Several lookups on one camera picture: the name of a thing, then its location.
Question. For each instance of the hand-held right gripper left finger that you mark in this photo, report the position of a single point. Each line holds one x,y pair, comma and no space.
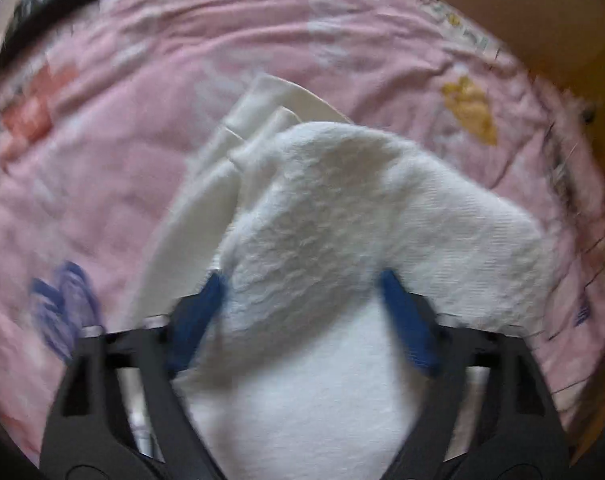
197,320

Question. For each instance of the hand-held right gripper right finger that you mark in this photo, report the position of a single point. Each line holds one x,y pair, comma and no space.
412,330

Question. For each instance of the white knitted sweater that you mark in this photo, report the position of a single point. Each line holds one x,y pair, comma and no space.
332,210

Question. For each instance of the black coat with fur trim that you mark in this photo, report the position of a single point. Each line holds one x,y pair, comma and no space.
47,0

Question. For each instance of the pink printed bed sheet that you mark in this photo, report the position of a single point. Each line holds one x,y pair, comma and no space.
132,135

